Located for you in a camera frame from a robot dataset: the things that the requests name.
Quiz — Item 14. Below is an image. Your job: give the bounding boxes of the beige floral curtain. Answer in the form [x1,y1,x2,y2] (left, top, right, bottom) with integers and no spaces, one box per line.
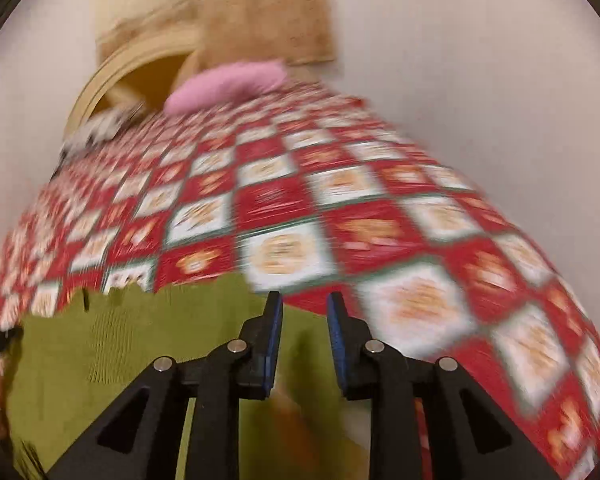
[90,0,201,48]
[180,0,337,66]

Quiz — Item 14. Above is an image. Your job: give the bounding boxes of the red checkered printed blanket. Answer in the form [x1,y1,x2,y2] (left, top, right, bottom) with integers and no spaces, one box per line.
[0,80,600,480]

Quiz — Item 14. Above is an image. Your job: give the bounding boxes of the white grey patterned pillow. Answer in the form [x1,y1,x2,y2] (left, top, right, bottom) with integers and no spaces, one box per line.
[62,102,148,158]

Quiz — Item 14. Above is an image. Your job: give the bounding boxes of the pink pillow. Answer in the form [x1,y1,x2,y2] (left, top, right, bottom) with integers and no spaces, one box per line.
[164,59,288,116]

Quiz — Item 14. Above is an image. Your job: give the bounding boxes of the cream wooden bed headboard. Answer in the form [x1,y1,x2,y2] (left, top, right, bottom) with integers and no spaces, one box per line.
[65,30,206,136]

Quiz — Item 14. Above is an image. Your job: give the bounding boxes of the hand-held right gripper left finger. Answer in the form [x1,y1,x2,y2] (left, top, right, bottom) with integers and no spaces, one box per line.
[47,291,284,480]

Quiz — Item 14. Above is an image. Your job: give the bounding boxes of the green orange cream striped sweater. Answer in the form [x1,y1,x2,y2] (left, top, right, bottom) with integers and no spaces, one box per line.
[2,275,376,480]

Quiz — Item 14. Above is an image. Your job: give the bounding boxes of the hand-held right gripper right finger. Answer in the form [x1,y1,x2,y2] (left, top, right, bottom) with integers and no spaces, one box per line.
[326,291,561,480]

